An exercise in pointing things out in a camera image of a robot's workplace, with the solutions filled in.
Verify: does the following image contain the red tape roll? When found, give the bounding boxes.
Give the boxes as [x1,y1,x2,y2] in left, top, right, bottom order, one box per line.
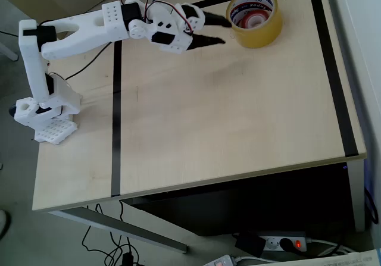
[236,11,271,29]

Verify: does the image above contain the yellow tape roll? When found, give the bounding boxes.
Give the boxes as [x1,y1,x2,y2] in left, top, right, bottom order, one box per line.
[225,0,283,49]

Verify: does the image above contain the white furniture leg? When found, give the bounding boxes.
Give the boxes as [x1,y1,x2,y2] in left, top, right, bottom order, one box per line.
[0,42,19,61]

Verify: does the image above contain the grey table leg bar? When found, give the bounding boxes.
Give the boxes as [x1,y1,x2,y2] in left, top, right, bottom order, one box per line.
[48,205,189,254]

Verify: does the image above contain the black power adapter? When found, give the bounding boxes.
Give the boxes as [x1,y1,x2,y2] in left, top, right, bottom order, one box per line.
[235,232,267,258]

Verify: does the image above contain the black round plug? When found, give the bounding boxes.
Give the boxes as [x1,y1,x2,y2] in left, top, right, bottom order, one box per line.
[279,237,296,252]

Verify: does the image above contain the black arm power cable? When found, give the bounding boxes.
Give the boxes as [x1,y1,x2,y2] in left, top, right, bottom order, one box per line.
[64,43,111,82]

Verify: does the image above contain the white power strip red switch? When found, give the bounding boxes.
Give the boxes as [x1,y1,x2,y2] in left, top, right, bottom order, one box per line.
[258,232,313,254]

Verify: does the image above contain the grey table leg post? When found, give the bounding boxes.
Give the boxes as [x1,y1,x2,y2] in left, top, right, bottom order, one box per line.
[346,158,366,233]

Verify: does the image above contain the black floor cables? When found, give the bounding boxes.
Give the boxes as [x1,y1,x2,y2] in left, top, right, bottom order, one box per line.
[82,199,143,266]

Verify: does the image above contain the black looped cable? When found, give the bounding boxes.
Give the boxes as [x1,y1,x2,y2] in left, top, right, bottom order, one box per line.
[364,187,378,223]

